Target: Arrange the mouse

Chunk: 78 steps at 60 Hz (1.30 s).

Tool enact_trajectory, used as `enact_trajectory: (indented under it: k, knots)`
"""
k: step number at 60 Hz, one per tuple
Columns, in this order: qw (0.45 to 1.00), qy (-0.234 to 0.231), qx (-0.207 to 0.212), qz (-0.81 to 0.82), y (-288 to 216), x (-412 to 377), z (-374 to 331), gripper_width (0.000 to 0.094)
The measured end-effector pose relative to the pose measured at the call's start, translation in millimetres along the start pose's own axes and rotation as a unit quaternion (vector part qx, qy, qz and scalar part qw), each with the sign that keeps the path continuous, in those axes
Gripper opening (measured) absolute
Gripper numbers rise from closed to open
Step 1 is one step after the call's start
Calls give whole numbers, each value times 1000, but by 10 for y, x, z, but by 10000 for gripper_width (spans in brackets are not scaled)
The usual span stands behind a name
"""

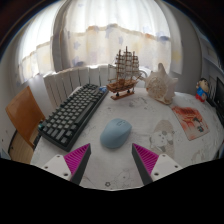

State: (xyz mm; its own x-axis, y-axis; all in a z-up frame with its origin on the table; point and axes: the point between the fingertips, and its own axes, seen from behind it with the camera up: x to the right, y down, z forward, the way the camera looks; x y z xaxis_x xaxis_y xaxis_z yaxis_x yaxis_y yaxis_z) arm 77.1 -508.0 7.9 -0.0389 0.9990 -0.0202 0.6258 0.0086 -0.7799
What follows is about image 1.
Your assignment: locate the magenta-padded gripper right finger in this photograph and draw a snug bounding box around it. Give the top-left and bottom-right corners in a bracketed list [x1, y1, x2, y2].
[131, 143, 183, 186]

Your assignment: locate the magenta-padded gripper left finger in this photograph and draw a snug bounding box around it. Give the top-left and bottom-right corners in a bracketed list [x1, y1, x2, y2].
[41, 143, 92, 185]

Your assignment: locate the light blue computer mouse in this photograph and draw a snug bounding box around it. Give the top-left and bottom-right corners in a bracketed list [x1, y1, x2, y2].
[99, 117, 133, 150]

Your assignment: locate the dark mechanical keyboard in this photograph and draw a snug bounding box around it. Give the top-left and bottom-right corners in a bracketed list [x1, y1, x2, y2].
[37, 83, 109, 153]

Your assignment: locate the white printed tablecloth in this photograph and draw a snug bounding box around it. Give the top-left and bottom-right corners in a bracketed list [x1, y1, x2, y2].
[30, 87, 224, 191]

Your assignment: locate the wooden chair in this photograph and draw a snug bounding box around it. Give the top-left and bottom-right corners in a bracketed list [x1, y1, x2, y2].
[4, 85, 46, 149]

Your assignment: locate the large white conch shell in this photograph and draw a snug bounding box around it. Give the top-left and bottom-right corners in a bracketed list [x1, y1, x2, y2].
[143, 62, 179, 106]

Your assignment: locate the wooden model sailing ship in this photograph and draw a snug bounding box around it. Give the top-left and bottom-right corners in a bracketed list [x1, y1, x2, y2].
[106, 45, 144, 101]

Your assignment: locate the cartoon boy figurine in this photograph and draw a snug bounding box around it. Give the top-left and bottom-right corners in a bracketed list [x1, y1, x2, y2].
[194, 77, 211, 103]

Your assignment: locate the sheer star-print curtain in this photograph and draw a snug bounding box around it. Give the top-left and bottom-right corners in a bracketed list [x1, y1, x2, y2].
[16, 0, 184, 84]

